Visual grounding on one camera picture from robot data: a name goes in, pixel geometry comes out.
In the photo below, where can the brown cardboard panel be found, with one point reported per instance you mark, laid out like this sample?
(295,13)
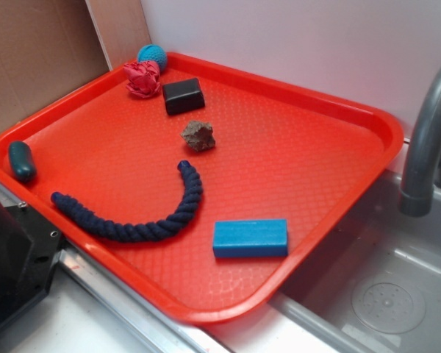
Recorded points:
(47,50)

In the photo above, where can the teal crochet ball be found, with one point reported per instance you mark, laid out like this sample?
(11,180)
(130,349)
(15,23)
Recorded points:
(154,53)

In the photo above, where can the dark teal oblong object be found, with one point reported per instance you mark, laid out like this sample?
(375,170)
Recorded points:
(21,161)

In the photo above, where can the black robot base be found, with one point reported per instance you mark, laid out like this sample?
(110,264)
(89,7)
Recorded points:
(29,251)

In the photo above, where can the grey plastic sink basin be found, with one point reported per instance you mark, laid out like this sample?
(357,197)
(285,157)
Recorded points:
(372,285)

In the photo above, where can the grey toy faucet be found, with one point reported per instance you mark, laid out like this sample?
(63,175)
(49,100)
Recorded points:
(422,167)

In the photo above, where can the red plastic tray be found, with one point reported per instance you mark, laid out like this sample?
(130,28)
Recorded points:
(282,152)

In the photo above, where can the crumpled pink cloth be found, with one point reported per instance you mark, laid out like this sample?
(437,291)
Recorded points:
(143,78)

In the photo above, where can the brown rock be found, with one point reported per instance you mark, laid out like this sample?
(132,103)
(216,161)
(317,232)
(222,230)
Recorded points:
(198,136)

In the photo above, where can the black rectangular block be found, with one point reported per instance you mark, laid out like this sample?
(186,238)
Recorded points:
(183,96)

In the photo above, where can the blue foam block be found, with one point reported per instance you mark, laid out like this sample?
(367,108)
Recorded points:
(251,238)

